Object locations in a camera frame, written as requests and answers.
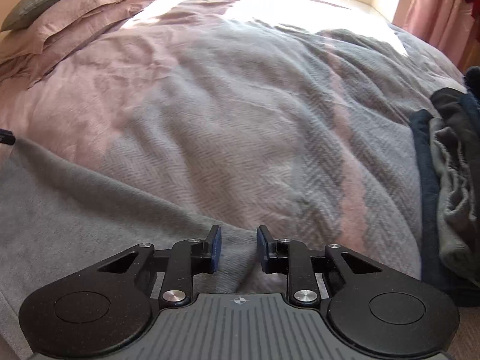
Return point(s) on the upper pink pillow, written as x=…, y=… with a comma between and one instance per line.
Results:
x=30, y=40

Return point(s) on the pink pillow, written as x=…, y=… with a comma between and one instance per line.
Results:
x=30, y=40
x=34, y=68

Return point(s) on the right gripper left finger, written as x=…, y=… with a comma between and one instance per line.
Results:
x=102, y=308

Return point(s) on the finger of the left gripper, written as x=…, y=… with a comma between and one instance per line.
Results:
x=7, y=137

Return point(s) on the navy folded garment bottom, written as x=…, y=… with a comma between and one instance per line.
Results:
x=433, y=272

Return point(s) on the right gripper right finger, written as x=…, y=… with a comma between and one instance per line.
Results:
x=370, y=307

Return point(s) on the grey folded garment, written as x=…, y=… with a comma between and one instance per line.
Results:
x=456, y=217

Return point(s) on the dark blue folded jeans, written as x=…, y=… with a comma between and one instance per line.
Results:
x=461, y=112

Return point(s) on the pink and grey duvet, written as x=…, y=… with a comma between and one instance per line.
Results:
x=302, y=98

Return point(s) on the grey knit skirt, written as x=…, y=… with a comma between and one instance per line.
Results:
x=58, y=217

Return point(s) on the lower pink pillow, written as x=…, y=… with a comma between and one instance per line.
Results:
x=34, y=68

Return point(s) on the right pink curtain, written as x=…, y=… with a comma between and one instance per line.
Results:
x=451, y=26

